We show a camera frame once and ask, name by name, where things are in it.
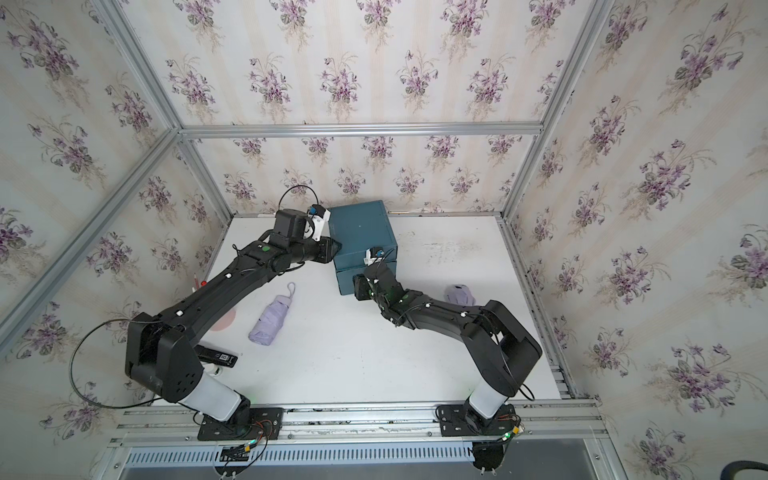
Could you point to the cup of coloured pens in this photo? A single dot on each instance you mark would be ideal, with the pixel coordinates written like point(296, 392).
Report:
point(197, 284)

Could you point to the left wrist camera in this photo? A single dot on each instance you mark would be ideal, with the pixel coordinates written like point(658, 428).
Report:
point(317, 218)

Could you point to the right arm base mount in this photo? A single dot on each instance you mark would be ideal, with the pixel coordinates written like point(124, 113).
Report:
point(461, 420)

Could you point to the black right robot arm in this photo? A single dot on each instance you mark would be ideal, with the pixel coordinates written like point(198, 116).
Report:
point(502, 349)

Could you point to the white ventilation grille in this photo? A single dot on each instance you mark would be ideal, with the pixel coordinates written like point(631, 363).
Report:
point(304, 455)

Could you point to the purple folded umbrella left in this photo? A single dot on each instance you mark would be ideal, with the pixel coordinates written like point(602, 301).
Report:
point(272, 319)

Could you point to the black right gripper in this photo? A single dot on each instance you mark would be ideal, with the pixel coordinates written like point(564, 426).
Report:
point(359, 281)

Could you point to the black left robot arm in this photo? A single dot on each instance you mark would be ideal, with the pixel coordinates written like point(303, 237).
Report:
point(160, 349)

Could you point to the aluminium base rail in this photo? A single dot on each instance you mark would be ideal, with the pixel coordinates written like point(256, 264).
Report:
point(334, 423)

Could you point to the teal drawer cabinet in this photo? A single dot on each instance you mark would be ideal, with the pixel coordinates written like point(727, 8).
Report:
point(359, 227)

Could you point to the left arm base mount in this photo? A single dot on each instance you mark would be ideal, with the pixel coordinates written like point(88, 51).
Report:
point(258, 422)

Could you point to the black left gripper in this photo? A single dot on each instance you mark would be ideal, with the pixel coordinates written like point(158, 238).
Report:
point(327, 248)

